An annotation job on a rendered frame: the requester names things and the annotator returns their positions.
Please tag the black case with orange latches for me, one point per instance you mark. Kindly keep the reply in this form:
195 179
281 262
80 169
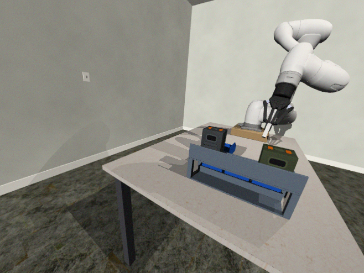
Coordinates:
214 138

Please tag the dark green case with handle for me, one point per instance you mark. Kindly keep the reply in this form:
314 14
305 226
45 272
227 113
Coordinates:
275 156

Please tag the grey metal shelf rack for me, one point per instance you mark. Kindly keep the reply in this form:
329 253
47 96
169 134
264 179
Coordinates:
253 194

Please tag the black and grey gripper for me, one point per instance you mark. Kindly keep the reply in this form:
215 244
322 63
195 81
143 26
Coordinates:
279 100

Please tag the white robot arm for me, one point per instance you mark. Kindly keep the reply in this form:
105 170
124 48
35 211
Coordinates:
300 64

